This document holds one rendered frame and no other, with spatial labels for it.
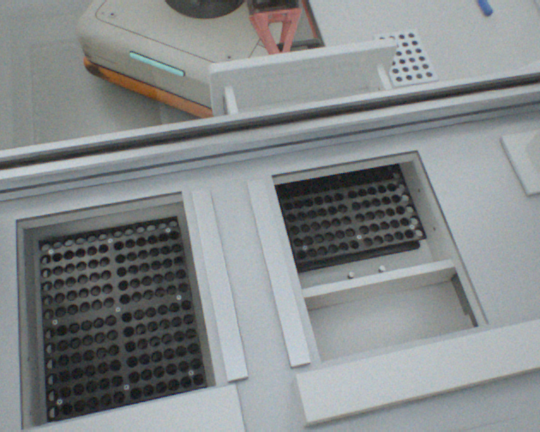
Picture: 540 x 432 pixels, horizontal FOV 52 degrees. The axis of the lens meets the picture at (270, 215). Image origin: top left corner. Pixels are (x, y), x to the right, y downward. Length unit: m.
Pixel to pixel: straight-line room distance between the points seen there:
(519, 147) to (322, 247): 0.30
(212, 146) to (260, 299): 0.19
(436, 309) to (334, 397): 0.27
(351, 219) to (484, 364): 0.25
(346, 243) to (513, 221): 0.21
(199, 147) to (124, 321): 0.23
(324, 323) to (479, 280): 0.21
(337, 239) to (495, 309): 0.21
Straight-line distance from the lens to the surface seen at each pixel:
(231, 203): 0.69
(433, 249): 0.81
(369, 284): 0.72
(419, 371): 0.61
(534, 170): 0.80
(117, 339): 0.69
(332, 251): 0.75
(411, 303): 0.79
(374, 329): 0.77
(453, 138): 0.79
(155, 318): 0.69
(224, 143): 0.68
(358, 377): 0.59
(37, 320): 0.79
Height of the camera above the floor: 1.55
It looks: 63 degrees down
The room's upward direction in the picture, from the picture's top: 6 degrees clockwise
